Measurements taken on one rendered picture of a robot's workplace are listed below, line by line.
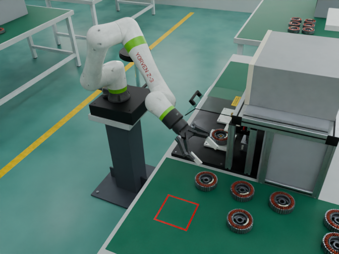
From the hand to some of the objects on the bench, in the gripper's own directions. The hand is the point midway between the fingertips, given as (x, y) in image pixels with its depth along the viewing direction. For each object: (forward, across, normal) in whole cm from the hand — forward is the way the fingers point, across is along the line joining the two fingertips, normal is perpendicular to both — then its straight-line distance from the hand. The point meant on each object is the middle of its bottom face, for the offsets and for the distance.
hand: (207, 154), depth 150 cm
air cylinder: (+11, -34, -14) cm, 39 cm away
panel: (+18, -49, -10) cm, 53 cm away
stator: (+25, -5, -8) cm, 26 cm away
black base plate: (-1, -43, -23) cm, 49 cm away
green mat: (+31, +14, -5) cm, 35 cm away
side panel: (+38, -21, -1) cm, 44 cm away
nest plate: (-6, -54, -24) cm, 59 cm away
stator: (+10, 0, -17) cm, 19 cm away
